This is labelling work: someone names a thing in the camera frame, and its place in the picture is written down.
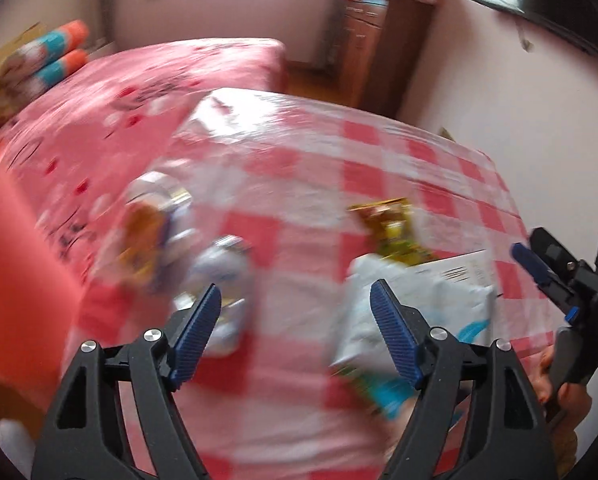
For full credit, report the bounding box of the silver orange snack packet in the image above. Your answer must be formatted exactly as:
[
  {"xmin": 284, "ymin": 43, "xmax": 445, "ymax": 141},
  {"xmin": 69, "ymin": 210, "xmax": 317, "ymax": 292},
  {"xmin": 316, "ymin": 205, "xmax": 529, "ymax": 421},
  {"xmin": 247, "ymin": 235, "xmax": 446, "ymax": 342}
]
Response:
[{"xmin": 116, "ymin": 170, "xmax": 194, "ymax": 291}]

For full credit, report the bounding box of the blue cartoon cow packet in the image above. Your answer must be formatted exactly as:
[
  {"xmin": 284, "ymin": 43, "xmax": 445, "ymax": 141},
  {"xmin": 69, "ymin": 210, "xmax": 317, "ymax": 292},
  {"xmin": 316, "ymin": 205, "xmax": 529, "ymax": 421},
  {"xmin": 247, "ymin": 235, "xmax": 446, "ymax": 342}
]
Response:
[{"xmin": 329, "ymin": 254, "xmax": 497, "ymax": 421}]

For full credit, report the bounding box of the red white checked tablecloth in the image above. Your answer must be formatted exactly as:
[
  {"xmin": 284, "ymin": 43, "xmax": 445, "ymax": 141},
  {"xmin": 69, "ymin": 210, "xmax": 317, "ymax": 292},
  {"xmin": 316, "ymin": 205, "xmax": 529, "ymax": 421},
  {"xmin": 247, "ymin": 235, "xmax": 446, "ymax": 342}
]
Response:
[{"xmin": 79, "ymin": 87, "xmax": 534, "ymax": 480}]

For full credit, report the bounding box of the person's right forearm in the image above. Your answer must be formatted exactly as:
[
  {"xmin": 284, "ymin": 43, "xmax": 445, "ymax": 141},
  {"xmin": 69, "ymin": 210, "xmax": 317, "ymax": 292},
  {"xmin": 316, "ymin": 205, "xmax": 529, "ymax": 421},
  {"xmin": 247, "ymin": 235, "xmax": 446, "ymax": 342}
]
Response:
[{"xmin": 554, "ymin": 427, "xmax": 587, "ymax": 480}]

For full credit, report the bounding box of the yellow green snack wrapper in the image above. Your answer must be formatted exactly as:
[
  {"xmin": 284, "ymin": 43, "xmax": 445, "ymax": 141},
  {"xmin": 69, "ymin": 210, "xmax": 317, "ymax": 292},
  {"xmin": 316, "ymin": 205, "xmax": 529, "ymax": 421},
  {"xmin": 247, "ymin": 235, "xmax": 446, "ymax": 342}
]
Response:
[{"xmin": 348, "ymin": 199, "xmax": 442, "ymax": 266}]

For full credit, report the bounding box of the white sock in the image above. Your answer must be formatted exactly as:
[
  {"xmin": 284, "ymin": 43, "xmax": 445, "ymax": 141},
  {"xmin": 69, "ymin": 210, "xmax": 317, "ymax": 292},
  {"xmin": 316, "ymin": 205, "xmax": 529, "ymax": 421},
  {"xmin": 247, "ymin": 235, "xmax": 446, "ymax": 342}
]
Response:
[{"xmin": 0, "ymin": 417, "xmax": 36, "ymax": 480}]

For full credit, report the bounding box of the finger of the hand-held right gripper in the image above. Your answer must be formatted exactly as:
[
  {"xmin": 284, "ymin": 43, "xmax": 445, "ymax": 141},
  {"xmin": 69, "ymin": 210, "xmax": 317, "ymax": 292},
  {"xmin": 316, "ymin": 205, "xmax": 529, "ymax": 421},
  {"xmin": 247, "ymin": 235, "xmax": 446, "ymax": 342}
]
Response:
[
  {"xmin": 528, "ymin": 226, "xmax": 597, "ymax": 286},
  {"xmin": 510, "ymin": 241, "xmax": 580, "ymax": 321}
]

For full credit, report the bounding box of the bed with pink sheet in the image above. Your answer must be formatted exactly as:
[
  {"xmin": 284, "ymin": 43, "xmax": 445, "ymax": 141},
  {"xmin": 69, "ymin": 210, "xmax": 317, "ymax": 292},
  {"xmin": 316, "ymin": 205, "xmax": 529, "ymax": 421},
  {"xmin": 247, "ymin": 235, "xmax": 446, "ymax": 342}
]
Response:
[{"xmin": 0, "ymin": 37, "xmax": 287, "ymax": 311}]

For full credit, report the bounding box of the white blue milk carton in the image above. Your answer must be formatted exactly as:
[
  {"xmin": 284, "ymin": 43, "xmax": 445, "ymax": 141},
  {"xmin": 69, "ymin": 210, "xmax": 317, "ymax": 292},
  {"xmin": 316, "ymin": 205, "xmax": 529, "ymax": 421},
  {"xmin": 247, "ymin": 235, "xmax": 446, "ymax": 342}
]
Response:
[{"xmin": 409, "ymin": 249, "xmax": 502, "ymax": 301}]

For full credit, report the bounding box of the small white plastic bottle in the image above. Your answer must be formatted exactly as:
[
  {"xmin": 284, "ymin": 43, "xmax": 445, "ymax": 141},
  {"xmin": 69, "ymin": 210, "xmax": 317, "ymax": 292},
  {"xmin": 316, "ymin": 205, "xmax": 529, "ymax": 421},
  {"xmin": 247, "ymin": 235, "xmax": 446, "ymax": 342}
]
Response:
[{"xmin": 176, "ymin": 235, "xmax": 254, "ymax": 358}]

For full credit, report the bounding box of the orange teal roll pillow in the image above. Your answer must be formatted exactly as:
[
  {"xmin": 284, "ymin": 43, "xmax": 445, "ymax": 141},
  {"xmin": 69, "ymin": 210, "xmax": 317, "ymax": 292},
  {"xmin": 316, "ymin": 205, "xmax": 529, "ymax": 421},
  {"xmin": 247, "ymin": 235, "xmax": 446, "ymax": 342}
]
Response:
[
  {"xmin": 1, "ymin": 20, "xmax": 90, "ymax": 78},
  {"xmin": 9, "ymin": 49, "xmax": 90, "ymax": 98}
]

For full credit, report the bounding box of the dark wall shelf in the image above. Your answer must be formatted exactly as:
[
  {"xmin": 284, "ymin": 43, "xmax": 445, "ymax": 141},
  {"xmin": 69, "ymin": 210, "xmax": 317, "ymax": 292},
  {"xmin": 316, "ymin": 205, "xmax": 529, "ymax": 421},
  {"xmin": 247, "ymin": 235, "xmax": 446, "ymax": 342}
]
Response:
[{"xmin": 461, "ymin": 0, "xmax": 598, "ymax": 58}]

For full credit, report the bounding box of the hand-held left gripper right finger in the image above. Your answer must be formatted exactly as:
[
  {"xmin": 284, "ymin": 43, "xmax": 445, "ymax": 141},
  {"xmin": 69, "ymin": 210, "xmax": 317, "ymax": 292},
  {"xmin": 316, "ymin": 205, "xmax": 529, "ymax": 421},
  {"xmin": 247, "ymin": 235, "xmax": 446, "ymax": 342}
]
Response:
[{"xmin": 369, "ymin": 280, "xmax": 560, "ymax": 480}]

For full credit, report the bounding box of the wooden cabinet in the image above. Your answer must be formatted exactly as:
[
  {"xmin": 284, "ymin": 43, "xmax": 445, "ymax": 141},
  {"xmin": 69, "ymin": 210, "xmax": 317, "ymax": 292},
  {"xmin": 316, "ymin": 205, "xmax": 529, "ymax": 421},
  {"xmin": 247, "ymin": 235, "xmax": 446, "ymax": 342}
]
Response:
[{"xmin": 329, "ymin": 0, "xmax": 434, "ymax": 117}]

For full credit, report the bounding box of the person's right hand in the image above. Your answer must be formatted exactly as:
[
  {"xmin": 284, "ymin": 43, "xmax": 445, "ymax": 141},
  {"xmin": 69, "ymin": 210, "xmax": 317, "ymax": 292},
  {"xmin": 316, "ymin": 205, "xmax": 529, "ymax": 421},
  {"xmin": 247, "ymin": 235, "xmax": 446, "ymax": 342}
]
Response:
[{"xmin": 536, "ymin": 347, "xmax": 594, "ymax": 433}]

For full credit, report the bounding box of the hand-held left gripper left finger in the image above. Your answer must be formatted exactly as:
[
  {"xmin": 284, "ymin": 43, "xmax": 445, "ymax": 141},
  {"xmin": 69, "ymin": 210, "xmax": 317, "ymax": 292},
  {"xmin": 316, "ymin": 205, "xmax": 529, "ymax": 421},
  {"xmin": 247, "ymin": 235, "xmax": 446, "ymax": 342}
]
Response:
[{"xmin": 31, "ymin": 284, "xmax": 224, "ymax": 480}]

